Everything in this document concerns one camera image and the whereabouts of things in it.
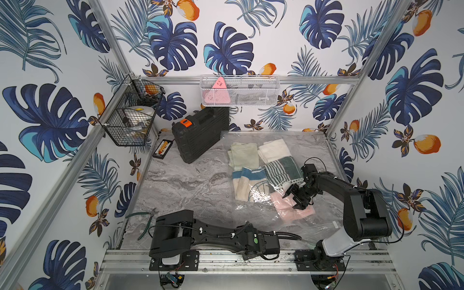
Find pink towel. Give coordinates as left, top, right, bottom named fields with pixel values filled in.
left=270, top=192, right=315, bottom=222

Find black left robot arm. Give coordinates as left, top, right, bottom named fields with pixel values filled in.
left=149, top=210, right=302, bottom=261

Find cream and teal towel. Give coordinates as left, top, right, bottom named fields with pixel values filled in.
left=232, top=167, right=271, bottom=204

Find pink triangle object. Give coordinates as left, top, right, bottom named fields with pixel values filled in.
left=201, top=77, right=231, bottom=106

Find aluminium front rail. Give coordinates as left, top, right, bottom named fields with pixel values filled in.
left=100, top=250, right=396, bottom=274

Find black plastic tool case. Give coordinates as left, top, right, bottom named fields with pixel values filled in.
left=172, top=107, right=229, bottom=164

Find green handled pliers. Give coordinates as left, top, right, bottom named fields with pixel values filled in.
left=125, top=208, right=158, bottom=240

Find small black orange box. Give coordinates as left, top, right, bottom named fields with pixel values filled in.
left=152, top=139, right=174, bottom=160

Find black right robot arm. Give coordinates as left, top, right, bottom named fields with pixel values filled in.
left=283, top=164, right=393, bottom=263

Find clear plastic vacuum bag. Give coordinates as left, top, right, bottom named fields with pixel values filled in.
left=220, top=132, right=343, bottom=245

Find white towel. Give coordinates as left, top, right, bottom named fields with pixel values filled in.
left=258, top=139, right=291, bottom=164

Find clear wall-mounted tray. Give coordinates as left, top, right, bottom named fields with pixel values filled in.
left=199, top=75, right=280, bottom=107

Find black wire basket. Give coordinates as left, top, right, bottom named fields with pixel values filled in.
left=98, top=76, right=165, bottom=147

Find green striped towel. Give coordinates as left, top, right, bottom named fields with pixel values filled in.
left=264, top=156, right=303, bottom=189

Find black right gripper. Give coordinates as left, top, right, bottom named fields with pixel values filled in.
left=280, top=184, right=318, bottom=210

